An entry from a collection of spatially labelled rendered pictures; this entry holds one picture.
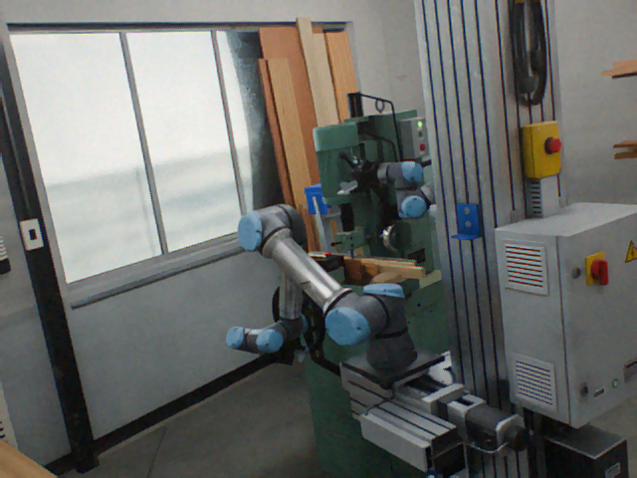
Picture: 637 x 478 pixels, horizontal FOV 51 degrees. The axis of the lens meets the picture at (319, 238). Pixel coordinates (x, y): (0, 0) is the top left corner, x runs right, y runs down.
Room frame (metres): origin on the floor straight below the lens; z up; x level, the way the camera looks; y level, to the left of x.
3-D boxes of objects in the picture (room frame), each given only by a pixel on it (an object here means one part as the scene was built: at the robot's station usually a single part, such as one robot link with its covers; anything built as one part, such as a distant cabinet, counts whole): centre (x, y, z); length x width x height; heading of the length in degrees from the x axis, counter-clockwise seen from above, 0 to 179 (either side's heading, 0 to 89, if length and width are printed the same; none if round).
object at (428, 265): (2.86, -0.34, 1.16); 0.22 x 0.22 x 0.72; 43
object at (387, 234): (2.66, -0.30, 1.02); 0.12 x 0.03 x 0.12; 133
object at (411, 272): (2.60, -0.18, 0.92); 0.55 x 0.02 x 0.04; 43
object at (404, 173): (2.27, -0.33, 1.32); 0.11 x 0.08 x 0.09; 43
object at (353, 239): (2.67, -0.14, 1.03); 0.14 x 0.07 x 0.09; 133
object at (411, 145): (2.77, -0.46, 1.40); 0.10 x 0.06 x 0.16; 133
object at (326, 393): (2.74, -0.21, 0.36); 0.58 x 0.45 x 0.71; 133
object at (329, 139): (2.66, -0.12, 1.35); 0.18 x 0.18 x 0.31
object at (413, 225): (2.67, -0.37, 1.02); 0.09 x 0.07 x 0.12; 43
